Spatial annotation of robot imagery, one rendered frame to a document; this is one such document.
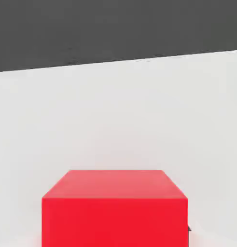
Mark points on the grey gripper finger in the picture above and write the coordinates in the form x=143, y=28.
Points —
x=189, y=229

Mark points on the small red cube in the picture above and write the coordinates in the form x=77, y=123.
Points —
x=114, y=216

